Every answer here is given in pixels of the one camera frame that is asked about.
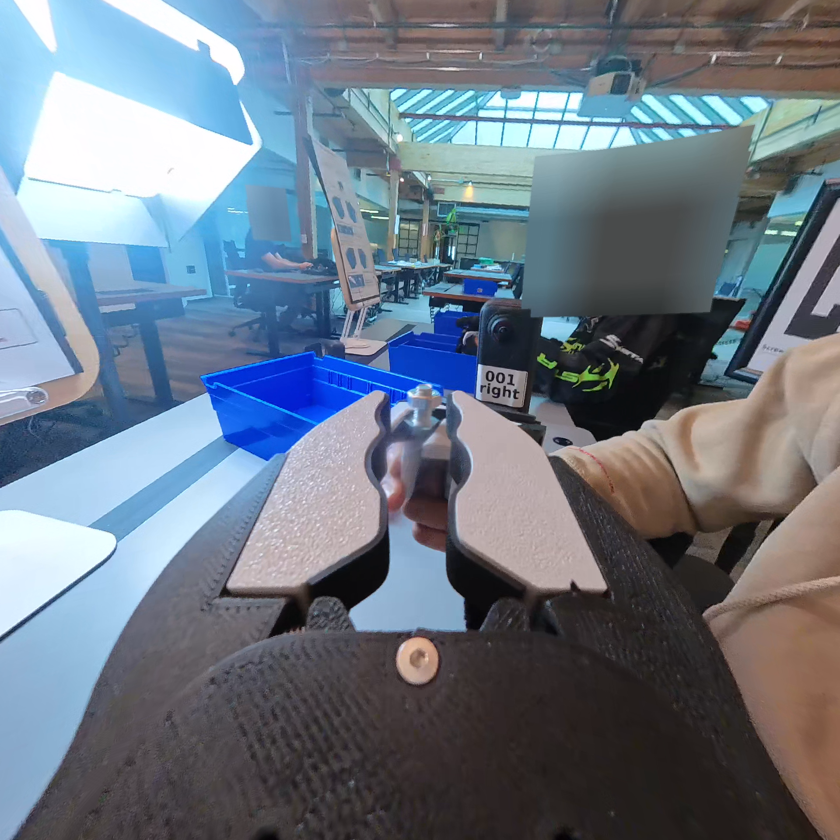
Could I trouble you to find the row of wooden desks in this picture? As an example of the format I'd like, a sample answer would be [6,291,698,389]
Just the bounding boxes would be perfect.
[374,259,454,303]

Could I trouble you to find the person's right forearm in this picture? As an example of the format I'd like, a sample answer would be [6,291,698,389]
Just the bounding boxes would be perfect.
[550,335,840,546]

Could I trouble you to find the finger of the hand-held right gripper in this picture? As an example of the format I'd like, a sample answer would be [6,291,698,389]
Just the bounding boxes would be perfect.
[420,407,455,501]
[392,406,422,508]

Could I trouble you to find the framed marker poster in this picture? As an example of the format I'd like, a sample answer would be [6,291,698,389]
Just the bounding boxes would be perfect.
[725,177,840,385]

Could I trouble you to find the wooden desk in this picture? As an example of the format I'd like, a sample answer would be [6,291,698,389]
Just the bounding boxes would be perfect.
[423,282,519,312]
[226,266,342,358]
[49,282,207,408]

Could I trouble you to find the white instruction sign stand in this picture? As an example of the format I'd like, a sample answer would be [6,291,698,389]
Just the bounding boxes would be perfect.
[0,164,118,641]

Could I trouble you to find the person's right hand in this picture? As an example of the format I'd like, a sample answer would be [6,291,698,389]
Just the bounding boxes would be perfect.
[382,446,452,552]

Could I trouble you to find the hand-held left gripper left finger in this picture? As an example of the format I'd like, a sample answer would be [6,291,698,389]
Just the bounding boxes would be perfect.
[225,390,392,598]

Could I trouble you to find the cardboard instruction board stand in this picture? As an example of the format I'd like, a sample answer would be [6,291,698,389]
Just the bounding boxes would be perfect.
[308,134,391,355]

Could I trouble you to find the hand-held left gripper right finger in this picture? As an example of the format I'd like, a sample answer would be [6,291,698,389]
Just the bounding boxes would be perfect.
[446,390,610,598]

